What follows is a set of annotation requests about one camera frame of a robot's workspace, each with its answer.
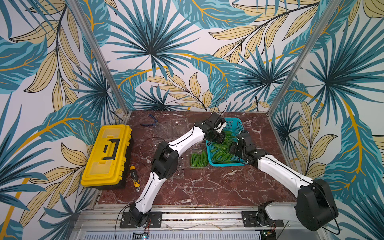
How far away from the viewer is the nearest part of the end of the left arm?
0.70 metres

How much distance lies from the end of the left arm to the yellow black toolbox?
44cm

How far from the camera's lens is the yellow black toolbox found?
2.35 feet
